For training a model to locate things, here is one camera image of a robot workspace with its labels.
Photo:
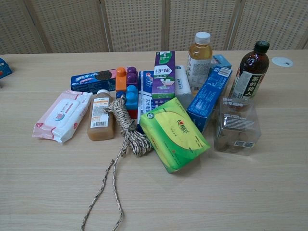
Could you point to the pink white wet wipe pack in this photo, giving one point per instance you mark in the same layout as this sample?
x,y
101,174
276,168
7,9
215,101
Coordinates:
x,y
61,118

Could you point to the white blue Crest toothpaste box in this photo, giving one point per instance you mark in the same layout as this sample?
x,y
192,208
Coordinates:
x,y
146,96

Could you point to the red toy building block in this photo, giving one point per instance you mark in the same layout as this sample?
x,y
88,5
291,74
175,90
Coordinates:
x,y
132,114

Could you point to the green yellow tissue pack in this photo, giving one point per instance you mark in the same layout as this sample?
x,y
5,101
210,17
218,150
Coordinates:
x,y
173,134

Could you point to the blue toy building block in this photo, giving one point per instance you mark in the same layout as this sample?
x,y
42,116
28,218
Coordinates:
x,y
131,98

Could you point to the white roll tube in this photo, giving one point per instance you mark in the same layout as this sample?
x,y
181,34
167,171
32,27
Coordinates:
x,y
182,84

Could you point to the purple green toothpaste box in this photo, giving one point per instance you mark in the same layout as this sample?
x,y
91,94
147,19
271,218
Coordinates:
x,y
164,74

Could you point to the purple toy building block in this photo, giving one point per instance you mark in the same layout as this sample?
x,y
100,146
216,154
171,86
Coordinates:
x,y
132,77

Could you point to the orange toy building block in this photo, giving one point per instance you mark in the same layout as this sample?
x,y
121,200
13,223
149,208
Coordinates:
x,y
120,81

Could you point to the brown juice bottle white cap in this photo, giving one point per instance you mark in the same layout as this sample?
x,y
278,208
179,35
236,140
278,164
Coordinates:
x,y
100,120

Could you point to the long blue toothpaste box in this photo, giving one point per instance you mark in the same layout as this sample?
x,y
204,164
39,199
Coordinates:
x,y
208,101

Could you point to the yellow tea bottle white cap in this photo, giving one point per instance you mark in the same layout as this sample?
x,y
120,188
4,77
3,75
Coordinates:
x,y
199,65

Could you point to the blue Oreo cookie box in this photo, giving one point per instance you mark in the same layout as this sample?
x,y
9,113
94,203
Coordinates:
x,y
84,81

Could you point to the clear plastic coffee box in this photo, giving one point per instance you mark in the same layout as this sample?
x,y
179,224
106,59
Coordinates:
x,y
237,127

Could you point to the small light blue box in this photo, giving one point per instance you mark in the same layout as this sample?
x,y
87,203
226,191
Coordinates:
x,y
221,61

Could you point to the woven bamboo folding screen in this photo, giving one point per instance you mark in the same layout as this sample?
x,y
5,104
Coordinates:
x,y
134,24

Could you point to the dark tea bottle green cap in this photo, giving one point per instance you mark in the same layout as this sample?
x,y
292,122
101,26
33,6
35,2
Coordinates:
x,y
250,77

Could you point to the white round table grommet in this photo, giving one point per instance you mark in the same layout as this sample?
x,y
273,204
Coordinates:
x,y
282,62

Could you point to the dark blue Oreo box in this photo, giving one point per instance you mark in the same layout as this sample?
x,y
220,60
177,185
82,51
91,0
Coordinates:
x,y
4,68

